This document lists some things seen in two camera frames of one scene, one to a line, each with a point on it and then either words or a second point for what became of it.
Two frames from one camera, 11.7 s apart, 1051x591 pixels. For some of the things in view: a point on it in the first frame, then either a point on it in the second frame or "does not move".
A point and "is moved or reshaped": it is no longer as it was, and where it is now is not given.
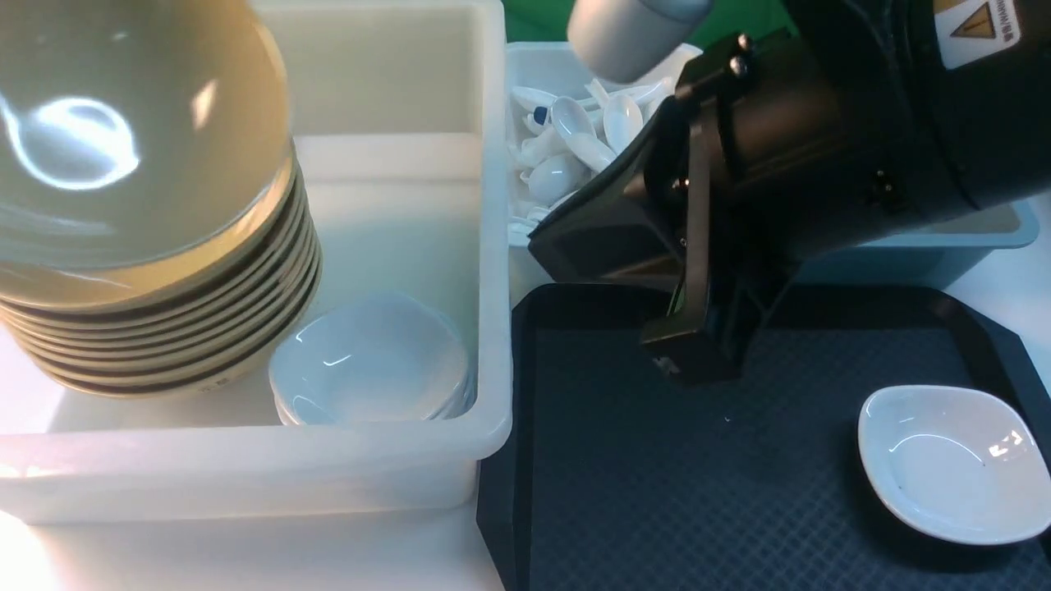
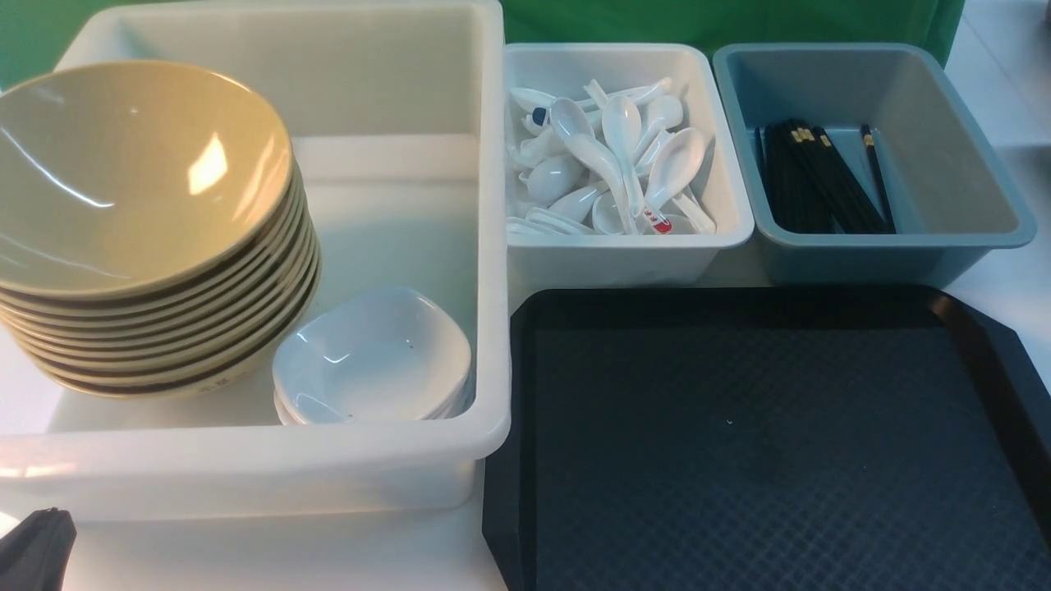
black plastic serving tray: [621, 478] does not move
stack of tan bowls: [152, 245] does not move
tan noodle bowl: [145, 151] is moved or reshaped
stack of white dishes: [371, 357] does not move
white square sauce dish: [956, 463] to [384, 355]
